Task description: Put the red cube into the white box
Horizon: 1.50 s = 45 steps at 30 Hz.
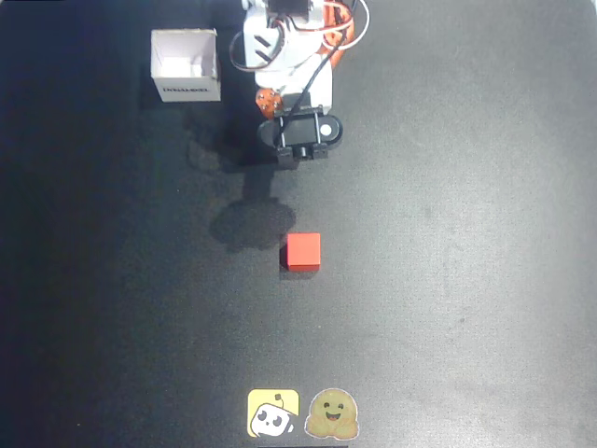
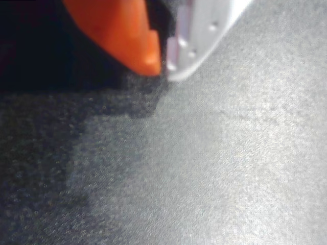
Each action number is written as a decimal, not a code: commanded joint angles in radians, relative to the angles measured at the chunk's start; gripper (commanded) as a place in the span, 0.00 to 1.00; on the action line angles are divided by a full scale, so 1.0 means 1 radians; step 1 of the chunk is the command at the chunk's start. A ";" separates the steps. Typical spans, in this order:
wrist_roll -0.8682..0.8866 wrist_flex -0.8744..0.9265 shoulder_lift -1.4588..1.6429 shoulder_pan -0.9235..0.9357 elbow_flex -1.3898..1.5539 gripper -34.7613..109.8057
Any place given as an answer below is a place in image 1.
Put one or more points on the red cube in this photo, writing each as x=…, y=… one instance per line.
x=304, y=249

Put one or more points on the white cardboard box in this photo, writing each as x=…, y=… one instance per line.
x=184, y=60

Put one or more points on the yellow robot face sticker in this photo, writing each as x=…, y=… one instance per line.
x=273, y=413

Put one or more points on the hugging face emoji sticker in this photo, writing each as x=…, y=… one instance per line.
x=332, y=414

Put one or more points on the black gripper-mounted camera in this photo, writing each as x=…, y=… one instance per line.
x=303, y=130

